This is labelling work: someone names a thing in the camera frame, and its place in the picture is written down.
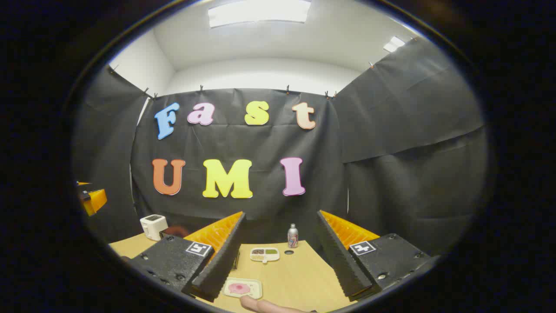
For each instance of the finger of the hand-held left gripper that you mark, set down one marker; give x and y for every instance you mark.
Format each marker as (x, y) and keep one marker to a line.
(96, 201)

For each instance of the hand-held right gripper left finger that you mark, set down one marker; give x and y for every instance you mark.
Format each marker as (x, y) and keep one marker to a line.
(223, 261)

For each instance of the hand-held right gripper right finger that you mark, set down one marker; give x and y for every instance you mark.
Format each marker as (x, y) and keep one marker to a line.
(339, 261)

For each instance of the pink ham slice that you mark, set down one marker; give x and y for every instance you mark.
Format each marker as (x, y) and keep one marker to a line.
(239, 288)

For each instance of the cream square plate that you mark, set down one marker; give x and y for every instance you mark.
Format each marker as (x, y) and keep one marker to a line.
(256, 289)

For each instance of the black electric oven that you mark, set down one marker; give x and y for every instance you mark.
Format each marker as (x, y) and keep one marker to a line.
(176, 231)

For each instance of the white divided plate with beans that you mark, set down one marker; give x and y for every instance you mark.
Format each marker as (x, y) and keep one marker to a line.
(265, 254)

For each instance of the silver patterned drink bottle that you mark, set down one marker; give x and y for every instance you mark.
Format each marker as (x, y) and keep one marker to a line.
(292, 237)

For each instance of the white toaster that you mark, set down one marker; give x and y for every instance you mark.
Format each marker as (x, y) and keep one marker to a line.
(152, 226)

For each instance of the small ceiling light panel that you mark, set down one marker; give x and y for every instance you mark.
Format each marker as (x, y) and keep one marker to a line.
(394, 44)

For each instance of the large ceiling light panel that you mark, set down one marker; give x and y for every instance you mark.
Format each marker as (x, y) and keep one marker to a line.
(260, 11)

